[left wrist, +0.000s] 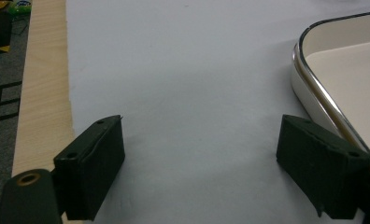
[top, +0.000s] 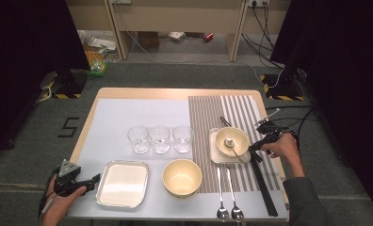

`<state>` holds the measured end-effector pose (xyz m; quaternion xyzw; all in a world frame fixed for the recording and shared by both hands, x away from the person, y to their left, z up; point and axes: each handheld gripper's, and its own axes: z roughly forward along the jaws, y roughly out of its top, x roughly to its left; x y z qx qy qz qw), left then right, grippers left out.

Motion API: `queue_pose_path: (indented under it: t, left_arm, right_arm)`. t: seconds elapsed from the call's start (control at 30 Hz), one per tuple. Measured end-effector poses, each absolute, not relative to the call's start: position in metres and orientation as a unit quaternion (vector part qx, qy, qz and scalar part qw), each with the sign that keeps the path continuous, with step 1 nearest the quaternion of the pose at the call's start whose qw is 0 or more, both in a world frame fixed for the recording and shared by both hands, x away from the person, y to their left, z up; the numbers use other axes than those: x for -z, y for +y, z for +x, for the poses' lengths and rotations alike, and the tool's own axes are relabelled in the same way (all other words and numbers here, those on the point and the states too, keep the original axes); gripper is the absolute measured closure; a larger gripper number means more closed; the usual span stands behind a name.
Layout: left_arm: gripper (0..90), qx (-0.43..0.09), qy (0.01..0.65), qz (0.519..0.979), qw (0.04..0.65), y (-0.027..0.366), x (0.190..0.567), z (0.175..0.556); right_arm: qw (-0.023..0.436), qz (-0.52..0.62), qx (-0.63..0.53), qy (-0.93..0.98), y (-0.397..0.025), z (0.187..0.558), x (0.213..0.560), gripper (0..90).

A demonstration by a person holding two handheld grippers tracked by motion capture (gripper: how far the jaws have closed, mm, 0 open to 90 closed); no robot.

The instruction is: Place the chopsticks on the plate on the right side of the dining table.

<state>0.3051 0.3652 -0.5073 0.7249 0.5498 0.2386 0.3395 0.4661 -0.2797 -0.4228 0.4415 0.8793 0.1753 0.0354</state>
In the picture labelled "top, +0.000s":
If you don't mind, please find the black power cable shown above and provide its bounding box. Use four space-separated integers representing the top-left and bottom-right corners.
240 3 286 70

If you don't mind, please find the black stand base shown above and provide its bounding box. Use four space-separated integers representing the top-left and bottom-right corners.
56 69 89 96
265 69 302 96

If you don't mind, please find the black floor cable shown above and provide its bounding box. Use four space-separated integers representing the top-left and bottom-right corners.
265 105 316 111

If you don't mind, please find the person's right hand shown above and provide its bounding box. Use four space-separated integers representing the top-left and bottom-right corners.
264 132 302 165

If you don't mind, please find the brown cardboard box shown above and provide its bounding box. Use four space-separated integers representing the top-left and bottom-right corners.
137 31 160 50

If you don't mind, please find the grey black gripper cable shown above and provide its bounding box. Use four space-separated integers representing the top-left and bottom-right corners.
38 170 59 220

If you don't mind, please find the white wall socket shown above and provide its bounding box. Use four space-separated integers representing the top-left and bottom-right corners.
248 0 270 8

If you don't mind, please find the yellow black hazard tape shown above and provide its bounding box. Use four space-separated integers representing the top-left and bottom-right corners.
259 74 305 102

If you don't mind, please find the bundle of black chopsticks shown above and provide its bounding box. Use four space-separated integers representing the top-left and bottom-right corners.
251 156 279 218

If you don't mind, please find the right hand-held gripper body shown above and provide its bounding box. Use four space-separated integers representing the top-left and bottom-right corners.
254 107 299 147

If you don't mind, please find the black curtain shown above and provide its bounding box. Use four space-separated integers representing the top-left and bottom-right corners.
270 0 373 218
0 0 90 159

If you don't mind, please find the brown white striped placemat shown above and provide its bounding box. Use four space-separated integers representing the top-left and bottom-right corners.
187 94 282 194

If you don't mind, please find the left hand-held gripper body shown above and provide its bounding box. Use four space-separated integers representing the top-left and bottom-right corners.
52 158 90 198

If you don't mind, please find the clear drinking glass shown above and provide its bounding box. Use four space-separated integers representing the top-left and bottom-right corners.
171 124 194 154
126 125 151 154
148 125 171 154

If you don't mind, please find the light wooden desk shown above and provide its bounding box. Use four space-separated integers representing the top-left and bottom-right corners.
64 0 292 63

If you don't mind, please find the metal spoon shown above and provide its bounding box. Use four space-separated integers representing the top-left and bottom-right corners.
223 137 247 164
226 167 245 223
216 166 231 222

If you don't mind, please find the yellow green snack bag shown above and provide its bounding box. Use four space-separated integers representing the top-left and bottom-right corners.
84 46 111 78

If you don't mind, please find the white square plate silver rim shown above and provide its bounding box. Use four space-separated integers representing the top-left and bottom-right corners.
208 127 252 165
95 159 150 209

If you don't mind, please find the small white grey object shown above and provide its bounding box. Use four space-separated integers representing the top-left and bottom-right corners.
168 31 187 43

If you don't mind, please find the clear plastic bag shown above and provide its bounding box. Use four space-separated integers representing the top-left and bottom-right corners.
76 29 120 55

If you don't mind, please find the cream bowl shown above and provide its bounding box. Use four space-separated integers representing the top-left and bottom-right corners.
165 186 200 201
161 158 203 198
215 126 251 158

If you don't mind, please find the person's left hand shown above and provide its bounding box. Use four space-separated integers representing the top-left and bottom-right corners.
41 174 89 221

